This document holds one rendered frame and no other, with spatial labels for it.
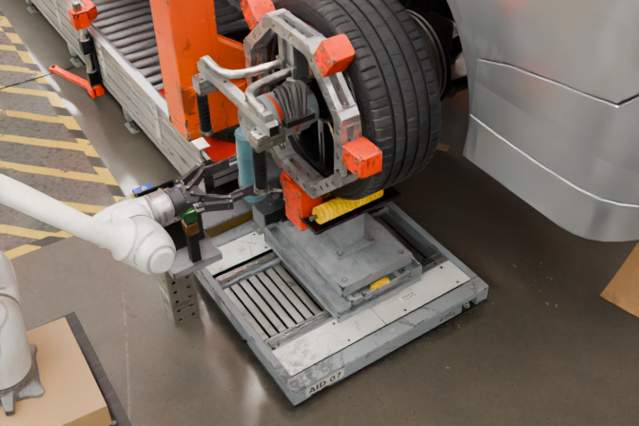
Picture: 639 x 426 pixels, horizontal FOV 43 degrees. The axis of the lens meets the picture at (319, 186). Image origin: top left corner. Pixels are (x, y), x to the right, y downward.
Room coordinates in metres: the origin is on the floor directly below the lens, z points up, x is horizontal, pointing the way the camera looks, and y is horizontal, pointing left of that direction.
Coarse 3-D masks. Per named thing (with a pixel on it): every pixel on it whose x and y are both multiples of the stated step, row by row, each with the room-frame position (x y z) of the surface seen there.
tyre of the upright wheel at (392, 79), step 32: (288, 0) 2.15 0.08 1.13; (320, 0) 2.05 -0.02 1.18; (352, 0) 2.06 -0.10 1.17; (384, 0) 2.07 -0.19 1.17; (352, 32) 1.93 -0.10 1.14; (384, 32) 1.96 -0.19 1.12; (416, 32) 1.99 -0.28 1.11; (352, 64) 1.88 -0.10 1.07; (384, 64) 1.89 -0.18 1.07; (416, 64) 1.92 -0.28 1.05; (384, 96) 1.83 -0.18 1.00; (416, 96) 1.87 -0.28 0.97; (384, 128) 1.79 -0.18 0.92; (416, 128) 1.85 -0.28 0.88; (384, 160) 1.78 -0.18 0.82; (416, 160) 1.87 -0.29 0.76; (352, 192) 1.88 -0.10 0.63
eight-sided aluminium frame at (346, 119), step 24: (264, 24) 2.10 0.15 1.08; (288, 24) 2.08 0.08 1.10; (264, 48) 2.23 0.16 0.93; (312, 48) 1.91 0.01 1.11; (264, 72) 2.22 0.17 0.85; (336, 96) 1.83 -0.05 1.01; (336, 120) 1.79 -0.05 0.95; (288, 144) 2.13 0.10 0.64; (336, 144) 1.80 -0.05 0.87; (288, 168) 2.03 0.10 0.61; (312, 168) 2.01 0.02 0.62; (336, 168) 1.80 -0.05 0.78; (312, 192) 1.91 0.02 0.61
